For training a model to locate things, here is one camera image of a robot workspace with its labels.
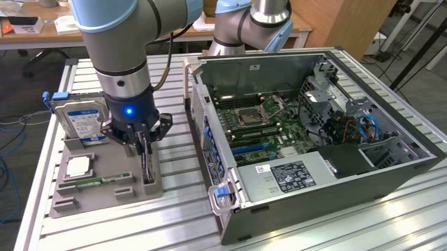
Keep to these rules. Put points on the black office chair base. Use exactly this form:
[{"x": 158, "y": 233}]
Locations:
[{"x": 38, "y": 61}]

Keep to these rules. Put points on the metal socket cover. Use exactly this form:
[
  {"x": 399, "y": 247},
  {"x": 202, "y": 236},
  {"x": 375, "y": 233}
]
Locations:
[{"x": 270, "y": 119}]

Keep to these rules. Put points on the installed dark RAM stick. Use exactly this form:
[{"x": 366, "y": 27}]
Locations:
[{"x": 257, "y": 136}]

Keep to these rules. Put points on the CPU socket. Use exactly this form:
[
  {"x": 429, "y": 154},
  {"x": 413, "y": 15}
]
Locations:
[{"x": 250, "y": 117}]

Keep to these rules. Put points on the black open PC case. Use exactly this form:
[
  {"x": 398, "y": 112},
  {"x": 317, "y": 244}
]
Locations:
[{"x": 314, "y": 206}]

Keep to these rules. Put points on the white paper stack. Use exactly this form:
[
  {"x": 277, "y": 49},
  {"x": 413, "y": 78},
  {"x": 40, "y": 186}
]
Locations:
[{"x": 205, "y": 24}]

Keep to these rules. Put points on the green motherboard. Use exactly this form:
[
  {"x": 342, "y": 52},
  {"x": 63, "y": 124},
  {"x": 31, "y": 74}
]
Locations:
[{"x": 294, "y": 130}]

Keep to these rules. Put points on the grey parts rack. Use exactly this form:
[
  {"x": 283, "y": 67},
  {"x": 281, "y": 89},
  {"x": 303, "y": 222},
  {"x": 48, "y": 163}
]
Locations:
[{"x": 104, "y": 193}]

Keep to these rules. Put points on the blue case latch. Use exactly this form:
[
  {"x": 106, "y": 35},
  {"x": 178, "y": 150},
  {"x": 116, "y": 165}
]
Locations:
[{"x": 221, "y": 193}]

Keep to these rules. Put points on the white paper sheets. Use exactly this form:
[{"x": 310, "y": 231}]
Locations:
[{"x": 11, "y": 10}]

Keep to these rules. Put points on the wooden cabinet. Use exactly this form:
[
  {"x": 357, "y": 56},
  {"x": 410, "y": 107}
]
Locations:
[{"x": 349, "y": 28}]

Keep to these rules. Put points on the white unit red button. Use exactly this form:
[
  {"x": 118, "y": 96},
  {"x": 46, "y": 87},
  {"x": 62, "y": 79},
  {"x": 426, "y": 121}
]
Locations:
[{"x": 374, "y": 48}]

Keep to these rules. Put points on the blue slot retention clip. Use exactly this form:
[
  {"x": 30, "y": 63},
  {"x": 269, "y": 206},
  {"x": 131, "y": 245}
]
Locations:
[
  {"x": 214, "y": 150},
  {"x": 206, "y": 127},
  {"x": 221, "y": 173}
]

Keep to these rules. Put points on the black stand pole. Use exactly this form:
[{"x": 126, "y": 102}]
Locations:
[{"x": 421, "y": 52}]

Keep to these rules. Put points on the wooden desk white frame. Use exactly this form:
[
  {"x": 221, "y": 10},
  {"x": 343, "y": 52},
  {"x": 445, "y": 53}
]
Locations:
[
  {"x": 35, "y": 38},
  {"x": 202, "y": 36}
]

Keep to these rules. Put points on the black floor device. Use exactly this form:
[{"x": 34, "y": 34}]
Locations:
[{"x": 385, "y": 57}]

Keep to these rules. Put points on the grey power supply unit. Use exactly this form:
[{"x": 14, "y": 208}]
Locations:
[{"x": 255, "y": 180}]

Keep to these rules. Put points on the silver CPU chip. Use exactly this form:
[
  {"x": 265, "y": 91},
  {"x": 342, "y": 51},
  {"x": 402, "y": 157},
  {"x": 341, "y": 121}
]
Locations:
[{"x": 78, "y": 167}]

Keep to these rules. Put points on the small silver heatsink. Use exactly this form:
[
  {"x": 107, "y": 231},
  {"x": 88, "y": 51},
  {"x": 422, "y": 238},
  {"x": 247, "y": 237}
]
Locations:
[{"x": 289, "y": 152}]

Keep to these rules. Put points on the hard disk blue caddy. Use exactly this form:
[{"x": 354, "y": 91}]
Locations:
[{"x": 80, "y": 123}]

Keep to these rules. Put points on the graphics card silver bracket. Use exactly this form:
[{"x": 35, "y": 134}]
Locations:
[{"x": 148, "y": 167}]

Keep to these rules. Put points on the green RAM stick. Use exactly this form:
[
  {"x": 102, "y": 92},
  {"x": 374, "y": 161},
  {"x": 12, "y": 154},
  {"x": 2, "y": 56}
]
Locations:
[{"x": 94, "y": 181}]

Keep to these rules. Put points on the brown cardboard box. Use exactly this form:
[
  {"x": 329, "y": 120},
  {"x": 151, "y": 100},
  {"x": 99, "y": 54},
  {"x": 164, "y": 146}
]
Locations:
[{"x": 209, "y": 8}]

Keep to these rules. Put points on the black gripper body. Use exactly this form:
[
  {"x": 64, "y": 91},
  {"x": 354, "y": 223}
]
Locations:
[{"x": 132, "y": 109}]

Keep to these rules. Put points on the white box black lid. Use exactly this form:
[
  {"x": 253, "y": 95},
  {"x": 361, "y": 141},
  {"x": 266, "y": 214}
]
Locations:
[{"x": 28, "y": 28}]

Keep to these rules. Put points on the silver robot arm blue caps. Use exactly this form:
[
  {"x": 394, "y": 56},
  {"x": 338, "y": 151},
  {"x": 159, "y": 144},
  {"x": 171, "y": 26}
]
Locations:
[{"x": 115, "y": 52}]

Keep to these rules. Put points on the grey cup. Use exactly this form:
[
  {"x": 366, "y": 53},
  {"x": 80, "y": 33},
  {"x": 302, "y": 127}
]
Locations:
[{"x": 47, "y": 3}]

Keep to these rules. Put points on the white table frame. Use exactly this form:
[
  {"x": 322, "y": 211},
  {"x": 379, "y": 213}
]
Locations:
[{"x": 393, "y": 34}]

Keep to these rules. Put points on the black RAM slot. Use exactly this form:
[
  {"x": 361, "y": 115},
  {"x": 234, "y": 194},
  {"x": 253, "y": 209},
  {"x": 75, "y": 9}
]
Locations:
[
  {"x": 251, "y": 129},
  {"x": 241, "y": 105},
  {"x": 239, "y": 102},
  {"x": 253, "y": 132},
  {"x": 238, "y": 96},
  {"x": 238, "y": 99}
]

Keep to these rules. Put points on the blue expansion slot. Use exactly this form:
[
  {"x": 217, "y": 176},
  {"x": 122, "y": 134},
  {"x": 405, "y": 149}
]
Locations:
[{"x": 247, "y": 149}]

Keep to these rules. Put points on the orange box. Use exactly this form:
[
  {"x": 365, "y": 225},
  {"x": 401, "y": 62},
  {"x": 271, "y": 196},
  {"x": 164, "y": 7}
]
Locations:
[{"x": 4, "y": 30}]

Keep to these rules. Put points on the silver disk bay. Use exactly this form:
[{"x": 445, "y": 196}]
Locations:
[
  {"x": 315, "y": 102},
  {"x": 387, "y": 154}
]

